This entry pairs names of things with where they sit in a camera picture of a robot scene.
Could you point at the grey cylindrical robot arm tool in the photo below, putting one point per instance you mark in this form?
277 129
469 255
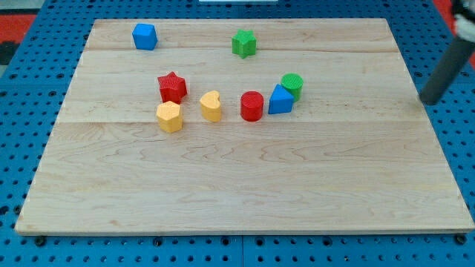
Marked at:
455 57

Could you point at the yellow hexagon block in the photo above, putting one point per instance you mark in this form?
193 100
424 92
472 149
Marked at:
170 117

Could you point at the red cylinder block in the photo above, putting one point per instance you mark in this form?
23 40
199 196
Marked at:
251 106

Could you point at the yellow heart block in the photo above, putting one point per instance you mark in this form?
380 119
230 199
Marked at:
211 106

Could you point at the blue triangle block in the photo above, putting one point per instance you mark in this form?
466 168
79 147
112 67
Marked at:
281 101

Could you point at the light wooden board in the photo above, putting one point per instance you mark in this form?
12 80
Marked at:
356 155

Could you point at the green cylinder block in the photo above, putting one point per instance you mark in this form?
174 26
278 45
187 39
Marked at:
293 83

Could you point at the red star block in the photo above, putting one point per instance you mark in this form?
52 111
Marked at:
172 88

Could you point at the green star block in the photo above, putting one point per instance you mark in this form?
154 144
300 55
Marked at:
244 43

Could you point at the blue cube block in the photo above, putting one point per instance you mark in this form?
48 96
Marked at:
145 36

